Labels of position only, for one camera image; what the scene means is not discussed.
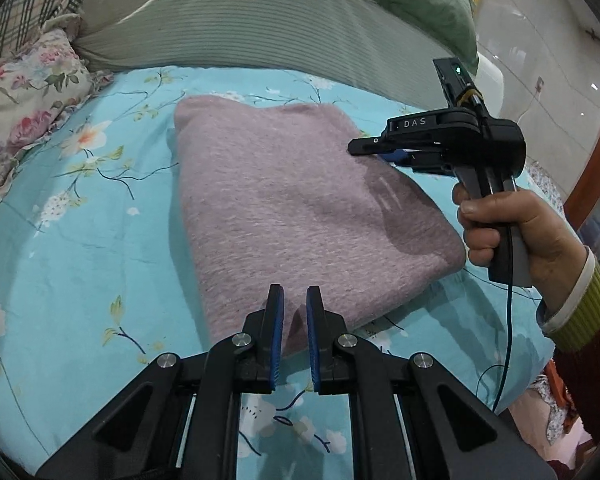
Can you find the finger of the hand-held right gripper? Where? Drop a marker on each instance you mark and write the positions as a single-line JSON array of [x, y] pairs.
[[375, 146], [397, 157]]

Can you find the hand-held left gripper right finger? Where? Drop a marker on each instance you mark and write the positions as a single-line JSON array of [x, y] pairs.
[[312, 330]]

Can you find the plain green pillow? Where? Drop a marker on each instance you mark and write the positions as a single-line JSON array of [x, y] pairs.
[[410, 0]]

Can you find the white upholstered bed frame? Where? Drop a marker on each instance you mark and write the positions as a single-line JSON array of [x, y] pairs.
[[490, 85]]

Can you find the floral ruffled pillow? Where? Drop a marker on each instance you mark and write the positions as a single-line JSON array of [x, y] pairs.
[[25, 95]]

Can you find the plaid blanket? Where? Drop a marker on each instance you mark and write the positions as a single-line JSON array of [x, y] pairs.
[[35, 5]]

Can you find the pink knit sweater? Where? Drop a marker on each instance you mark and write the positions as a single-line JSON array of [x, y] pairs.
[[290, 210]]

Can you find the blue floral bedsheet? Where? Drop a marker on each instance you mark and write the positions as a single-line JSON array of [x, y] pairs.
[[105, 240]]

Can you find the green ribbed quilt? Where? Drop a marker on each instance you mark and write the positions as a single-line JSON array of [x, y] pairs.
[[220, 25]]

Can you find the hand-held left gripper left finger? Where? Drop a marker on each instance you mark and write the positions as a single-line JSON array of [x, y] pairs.
[[276, 330]]

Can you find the person's right forearm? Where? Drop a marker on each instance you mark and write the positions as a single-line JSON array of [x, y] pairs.
[[590, 340]]

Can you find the grey patterned cloth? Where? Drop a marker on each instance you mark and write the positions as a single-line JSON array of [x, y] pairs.
[[542, 180]]

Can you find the person's right hand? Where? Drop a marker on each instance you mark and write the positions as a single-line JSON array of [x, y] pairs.
[[540, 230]]

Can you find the brown wooden furniture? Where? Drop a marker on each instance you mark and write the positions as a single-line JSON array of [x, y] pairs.
[[597, 160]]

